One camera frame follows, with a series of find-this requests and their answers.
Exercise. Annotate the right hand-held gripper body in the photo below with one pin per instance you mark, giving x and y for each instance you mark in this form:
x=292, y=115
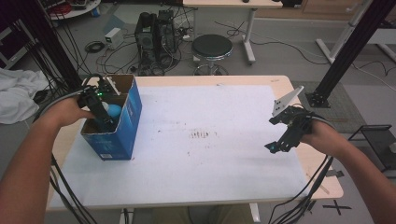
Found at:
x=291, y=123

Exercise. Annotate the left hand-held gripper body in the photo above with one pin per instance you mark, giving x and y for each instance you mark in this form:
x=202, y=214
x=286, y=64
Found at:
x=93, y=96

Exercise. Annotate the blue bottle with white cap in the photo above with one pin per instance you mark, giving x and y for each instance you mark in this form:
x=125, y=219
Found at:
x=114, y=111

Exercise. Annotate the blue cardboard box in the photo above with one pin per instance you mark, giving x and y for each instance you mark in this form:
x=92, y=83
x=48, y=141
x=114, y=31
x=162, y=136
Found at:
x=124, y=130

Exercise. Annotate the person's left hand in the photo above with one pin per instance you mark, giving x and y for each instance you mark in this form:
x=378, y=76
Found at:
x=63, y=112

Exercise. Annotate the person's right hand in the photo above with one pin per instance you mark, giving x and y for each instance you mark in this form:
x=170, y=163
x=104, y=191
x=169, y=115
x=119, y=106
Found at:
x=322, y=138

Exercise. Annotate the grey floor mat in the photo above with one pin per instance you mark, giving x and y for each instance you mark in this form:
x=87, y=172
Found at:
x=345, y=115

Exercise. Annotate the grey tape piece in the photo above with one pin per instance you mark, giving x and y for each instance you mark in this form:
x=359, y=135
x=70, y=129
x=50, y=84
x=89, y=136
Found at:
x=334, y=173

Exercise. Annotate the small white device box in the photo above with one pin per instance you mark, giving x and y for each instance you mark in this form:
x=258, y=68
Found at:
x=113, y=38

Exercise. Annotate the white table leg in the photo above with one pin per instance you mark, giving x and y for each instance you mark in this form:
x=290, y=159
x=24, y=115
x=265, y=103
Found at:
x=253, y=214

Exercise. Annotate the white cloth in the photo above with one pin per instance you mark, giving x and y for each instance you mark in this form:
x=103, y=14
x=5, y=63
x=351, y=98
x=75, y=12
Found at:
x=18, y=93

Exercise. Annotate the black tape cross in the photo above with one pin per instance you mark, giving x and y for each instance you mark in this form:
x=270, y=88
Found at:
x=336, y=207

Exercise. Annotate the round white table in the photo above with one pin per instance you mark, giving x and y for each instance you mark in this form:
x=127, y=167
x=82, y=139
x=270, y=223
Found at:
x=77, y=11

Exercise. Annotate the black metal pillar with base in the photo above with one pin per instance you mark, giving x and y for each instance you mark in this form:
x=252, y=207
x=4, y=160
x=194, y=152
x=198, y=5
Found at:
x=351, y=49

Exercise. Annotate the black open computer tower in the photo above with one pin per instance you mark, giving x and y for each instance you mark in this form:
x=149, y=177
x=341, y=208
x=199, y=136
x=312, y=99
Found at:
x=166, y=34

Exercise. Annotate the black round stool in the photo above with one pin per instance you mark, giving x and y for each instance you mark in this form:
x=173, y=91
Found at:
x=211, y=46

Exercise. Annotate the wooden desk with white legs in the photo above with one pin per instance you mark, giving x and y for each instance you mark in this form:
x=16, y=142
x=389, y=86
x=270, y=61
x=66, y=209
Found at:
x=230, y=3

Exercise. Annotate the white desk frame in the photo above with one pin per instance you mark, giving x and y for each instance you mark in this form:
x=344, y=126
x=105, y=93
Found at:
x=339, y=40

